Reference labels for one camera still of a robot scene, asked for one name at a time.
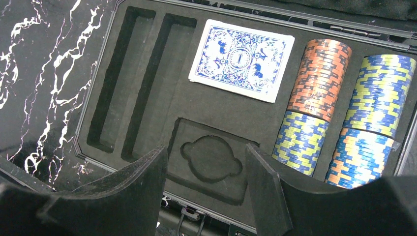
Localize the black foam-lined poker case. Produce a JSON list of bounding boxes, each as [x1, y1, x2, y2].
[[74, 0, 417, 232]]

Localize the blue yellow poker chip stack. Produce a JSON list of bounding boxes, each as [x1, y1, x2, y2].
[[343, 54, 417, 138]]

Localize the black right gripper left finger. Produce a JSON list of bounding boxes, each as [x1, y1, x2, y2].
[[36, 147, 168, 236]]

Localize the green poker chip stack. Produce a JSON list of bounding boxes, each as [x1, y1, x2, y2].
[[271, 111, 329, 177]]

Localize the blue orange poker chip stack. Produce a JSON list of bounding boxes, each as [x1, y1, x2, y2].
[[325, 128, 396, 189]]

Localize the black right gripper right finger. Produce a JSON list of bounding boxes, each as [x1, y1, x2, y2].
[[245, 144, 417, 236]]

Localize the brown poker chip stack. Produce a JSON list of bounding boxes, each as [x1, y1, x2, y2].
[[287, 39, 352, 122]]

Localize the blue playing card deck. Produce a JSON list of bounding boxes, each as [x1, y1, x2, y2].
[[188, 19, 295, 103]]

